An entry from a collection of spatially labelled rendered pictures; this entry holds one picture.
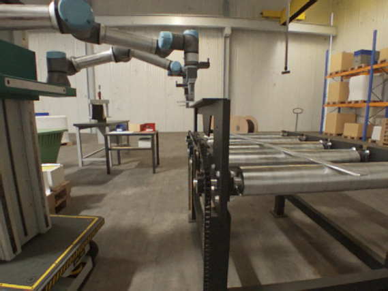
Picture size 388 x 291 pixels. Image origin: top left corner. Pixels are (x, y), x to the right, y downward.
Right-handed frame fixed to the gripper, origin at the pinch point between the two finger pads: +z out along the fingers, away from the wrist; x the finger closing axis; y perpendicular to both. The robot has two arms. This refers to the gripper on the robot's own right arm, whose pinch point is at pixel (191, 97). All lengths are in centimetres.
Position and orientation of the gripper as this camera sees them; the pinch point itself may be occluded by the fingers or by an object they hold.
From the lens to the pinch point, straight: 99.7
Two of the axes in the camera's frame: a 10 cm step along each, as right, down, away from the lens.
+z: 0.0, 9.9, 1.7
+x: 0.7, 1.7, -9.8
